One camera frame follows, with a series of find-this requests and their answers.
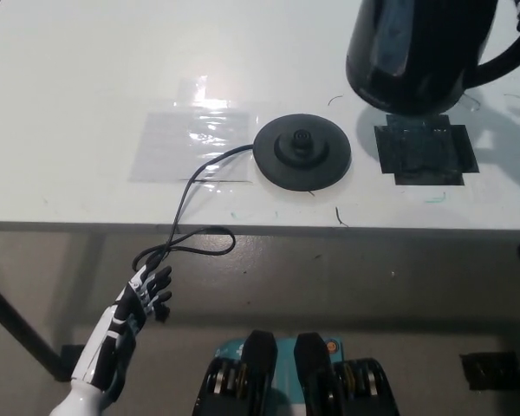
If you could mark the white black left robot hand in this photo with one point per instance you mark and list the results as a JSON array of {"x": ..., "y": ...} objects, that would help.
[{"x": 117, "y": 329}]

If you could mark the black electric kettle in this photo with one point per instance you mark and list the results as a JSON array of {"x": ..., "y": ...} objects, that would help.
[{"x": 398, "y": 65}]

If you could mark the black teal robot torso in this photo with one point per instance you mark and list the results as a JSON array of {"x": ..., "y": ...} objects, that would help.
[{"x": 260, "y": 381}]

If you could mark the round black kettle base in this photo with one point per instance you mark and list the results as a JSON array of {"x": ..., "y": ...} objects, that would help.
[{"x": 325, "y": 167}]

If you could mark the black diagonal table leg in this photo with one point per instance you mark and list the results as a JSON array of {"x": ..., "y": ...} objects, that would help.
[{"x": 21, "y": 329}]

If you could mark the black tape patch on table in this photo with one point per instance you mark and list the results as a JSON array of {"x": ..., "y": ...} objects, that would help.
[{"x": 424, "y": 156}]

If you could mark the clear plastic tape sheet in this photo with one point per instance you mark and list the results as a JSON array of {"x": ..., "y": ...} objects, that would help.
[{"x": 182, "y": 147}]

